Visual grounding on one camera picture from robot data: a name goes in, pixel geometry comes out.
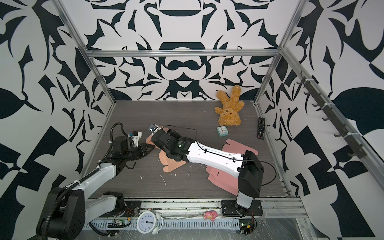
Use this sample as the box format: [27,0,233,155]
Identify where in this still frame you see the orange cardboard box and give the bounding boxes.
[146,134,187,173]

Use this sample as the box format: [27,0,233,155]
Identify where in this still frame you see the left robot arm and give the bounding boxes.
[36,132,155,240]

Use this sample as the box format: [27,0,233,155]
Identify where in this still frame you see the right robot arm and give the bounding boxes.
[148,124,265,217]

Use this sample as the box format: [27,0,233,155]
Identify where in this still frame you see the pink flat cardboard box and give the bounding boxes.
[206,139,259,196]

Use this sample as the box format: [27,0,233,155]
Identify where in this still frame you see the small teal alarm clock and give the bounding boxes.
[217,126,229,137]

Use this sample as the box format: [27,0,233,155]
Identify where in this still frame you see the brown teddy bear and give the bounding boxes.
[215,85,245,126]

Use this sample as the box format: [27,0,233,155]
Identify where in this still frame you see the left green circuit board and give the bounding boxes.
[108,220,127,228]

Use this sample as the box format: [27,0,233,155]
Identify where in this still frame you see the green circuit board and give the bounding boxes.
[239,220,257,236]
[108,220,127,228]

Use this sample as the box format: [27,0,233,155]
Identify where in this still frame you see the white round alarm clock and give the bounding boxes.
[137,211,164,235]

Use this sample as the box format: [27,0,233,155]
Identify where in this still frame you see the small pink toy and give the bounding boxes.
[204,210,218,222]

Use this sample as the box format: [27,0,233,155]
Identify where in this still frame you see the black remote control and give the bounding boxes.
[257,117,265,140]

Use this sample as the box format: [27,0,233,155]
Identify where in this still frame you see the right green circuit board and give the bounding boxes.
[239,220,257,236]

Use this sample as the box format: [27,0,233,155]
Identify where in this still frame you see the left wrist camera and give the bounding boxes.
[128,131,142,148]

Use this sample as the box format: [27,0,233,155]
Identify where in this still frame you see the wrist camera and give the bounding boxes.
[148,124,161,134]
[128,131,142,148]

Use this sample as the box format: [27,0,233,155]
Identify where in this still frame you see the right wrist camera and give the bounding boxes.
[148,124,161,134]

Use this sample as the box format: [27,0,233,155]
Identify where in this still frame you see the white slotted cable duct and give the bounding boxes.
[92,219,240,231]

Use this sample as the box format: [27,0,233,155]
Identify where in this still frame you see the black wall hook rail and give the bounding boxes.
[298,77,367,159]

